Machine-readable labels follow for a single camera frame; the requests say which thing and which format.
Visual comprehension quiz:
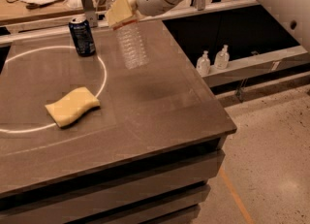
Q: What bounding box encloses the blue soda can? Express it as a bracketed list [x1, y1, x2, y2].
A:
[69, 16, 96, 56]

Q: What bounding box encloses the grey table drawer cabinet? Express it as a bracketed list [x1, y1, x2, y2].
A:
[0, 136, 227, 224]

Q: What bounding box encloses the clear plastic water bottle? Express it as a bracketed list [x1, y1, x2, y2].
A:
[106, 0, 151, 71]

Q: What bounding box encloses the yellow sponge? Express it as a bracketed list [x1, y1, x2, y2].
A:
[46, 87, 100, 128]

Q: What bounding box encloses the grey metal bracket post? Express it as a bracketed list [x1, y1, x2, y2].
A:
[81, 0, 98, 27]

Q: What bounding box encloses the left hand sanitizer bottle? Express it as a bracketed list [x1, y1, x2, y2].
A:
[196, 50, 210, 77]

